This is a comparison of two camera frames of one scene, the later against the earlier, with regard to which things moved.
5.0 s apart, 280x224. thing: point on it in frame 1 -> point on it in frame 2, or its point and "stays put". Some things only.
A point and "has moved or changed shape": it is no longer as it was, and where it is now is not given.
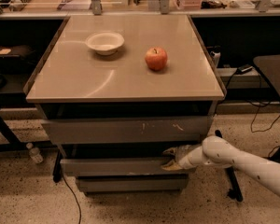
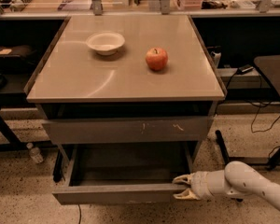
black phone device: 244,69 stays put
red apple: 156,58 stays put
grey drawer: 113,166 has moved or changed shape
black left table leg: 12,143 stays put
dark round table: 276,70 stays put
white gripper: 186,158 -> 198,184
